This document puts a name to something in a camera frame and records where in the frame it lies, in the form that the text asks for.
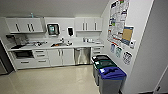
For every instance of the stainless steel dishwasher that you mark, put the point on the stainless steel dishwasher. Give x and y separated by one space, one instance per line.
82 56

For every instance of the blue labelled bottle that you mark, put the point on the blue labelled bottle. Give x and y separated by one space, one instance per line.
84 40

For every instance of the white narrow drawer unit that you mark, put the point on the white narrow drawer unit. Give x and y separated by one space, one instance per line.
97 51

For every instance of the white folded towel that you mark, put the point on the white folded towel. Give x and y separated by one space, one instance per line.
98 42

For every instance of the grey bin green lid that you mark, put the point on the grey bin green lid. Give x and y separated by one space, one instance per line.
101 58

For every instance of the chrome sink faucet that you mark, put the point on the chrome sink faucet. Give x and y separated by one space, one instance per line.
62 40

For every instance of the stainless steel sink basin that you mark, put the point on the stainless steel sink basin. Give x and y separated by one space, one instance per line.
61 44

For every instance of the white sink base cabinet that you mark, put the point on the white sink base cabinet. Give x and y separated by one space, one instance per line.
61 56

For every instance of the steel paper towel dispenser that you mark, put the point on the steel paper towel dispenser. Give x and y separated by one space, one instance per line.
53 29

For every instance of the bulletin board with papers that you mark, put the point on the bulletin board with papers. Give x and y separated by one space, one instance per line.
117 20

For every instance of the brown cork notice board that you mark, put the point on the brown cork notice board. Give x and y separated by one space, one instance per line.
127 36

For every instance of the grey bin blue lid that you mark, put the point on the grey bin blue lid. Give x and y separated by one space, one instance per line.
113 81

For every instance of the dish drying rack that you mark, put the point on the dish drying rack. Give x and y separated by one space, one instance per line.
36 43

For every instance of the small teal bottle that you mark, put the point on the small teal bottle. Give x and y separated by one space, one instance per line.
32 15

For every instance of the black built-in microwave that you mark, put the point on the black built-in microwave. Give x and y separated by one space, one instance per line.
22 54

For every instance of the black coffee machine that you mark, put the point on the black coffee machine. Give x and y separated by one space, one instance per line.
16 40

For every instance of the stainless steel refrigerator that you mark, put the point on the stainless steel refrigerator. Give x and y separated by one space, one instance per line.
5 58

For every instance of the white room door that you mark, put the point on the white room door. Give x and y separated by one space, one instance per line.
164 83

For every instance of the black wall soap dispenser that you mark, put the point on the black wall soap dispenser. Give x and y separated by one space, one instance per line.
70 31

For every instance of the white wall box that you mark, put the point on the white wall box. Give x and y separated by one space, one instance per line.
133 44

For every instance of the white two-door wall cabinet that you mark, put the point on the white two-door wall cabinet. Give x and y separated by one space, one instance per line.
23 25

